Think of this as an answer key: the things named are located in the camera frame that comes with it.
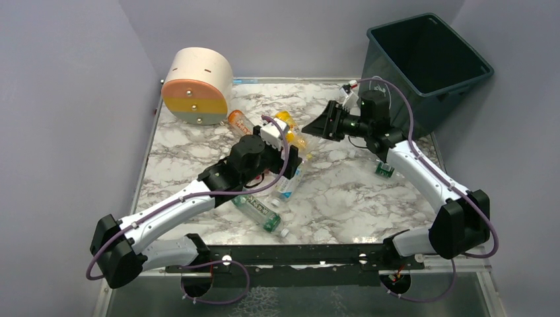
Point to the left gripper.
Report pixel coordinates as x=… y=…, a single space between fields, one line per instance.
x=291 y=158

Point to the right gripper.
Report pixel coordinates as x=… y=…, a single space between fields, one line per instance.
x=334 y=123

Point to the white blue label bottle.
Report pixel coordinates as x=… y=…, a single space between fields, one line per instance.
x=285 y=188

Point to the clear green label bottle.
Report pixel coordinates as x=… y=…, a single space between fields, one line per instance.
x=381 y=169

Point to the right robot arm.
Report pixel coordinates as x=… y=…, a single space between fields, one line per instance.
x=461 y=214

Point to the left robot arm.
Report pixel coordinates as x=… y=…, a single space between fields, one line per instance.
x=123 y=248

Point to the dark green plastic bin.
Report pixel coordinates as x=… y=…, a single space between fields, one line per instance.
x=429 y=62

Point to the orange drink bottle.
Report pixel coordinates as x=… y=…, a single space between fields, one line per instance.
x=240 y=123

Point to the yellow drink bottle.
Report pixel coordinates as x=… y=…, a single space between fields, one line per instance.
x=295 y=136

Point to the green tinted tea bottle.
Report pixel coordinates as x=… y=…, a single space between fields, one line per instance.
x=267 y=219

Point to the round cream drum box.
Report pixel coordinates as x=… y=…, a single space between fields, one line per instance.
x=198 y=86

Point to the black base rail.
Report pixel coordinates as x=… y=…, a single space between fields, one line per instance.
x=304 y=265

